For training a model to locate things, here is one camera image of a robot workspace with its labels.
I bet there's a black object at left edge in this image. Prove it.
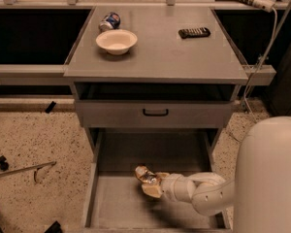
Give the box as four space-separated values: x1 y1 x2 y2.
0 155 9 171

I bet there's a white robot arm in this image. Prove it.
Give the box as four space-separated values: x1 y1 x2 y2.
135 116 291 233

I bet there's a grey drawer cabinet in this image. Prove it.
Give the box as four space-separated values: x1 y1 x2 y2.
65 5 247 147

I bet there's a closed drawer with black handle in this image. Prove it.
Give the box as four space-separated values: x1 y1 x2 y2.
75 101 232 128

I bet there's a black remote control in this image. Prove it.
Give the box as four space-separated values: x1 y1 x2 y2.
178 27 210 39

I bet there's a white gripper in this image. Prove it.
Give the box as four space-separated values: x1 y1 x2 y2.
142 172 196 203

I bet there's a blue pepsi can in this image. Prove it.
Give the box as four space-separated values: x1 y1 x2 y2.
99 12 121 32

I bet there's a white bowl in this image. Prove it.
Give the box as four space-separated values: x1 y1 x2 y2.
96 29 138 55

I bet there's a metal rod on floor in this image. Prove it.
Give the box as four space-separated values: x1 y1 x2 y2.
0 161 56 178

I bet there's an open grey bottom drawer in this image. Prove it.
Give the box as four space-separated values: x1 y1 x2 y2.
83 128 232 233

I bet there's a crushed orange soda can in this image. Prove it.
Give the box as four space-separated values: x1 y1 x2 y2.
135 165 160 184

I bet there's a black object at bottom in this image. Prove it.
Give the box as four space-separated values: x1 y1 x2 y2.
44 221 63 233

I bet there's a small black block on floor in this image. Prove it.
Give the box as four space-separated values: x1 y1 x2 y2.
45 101 56 114

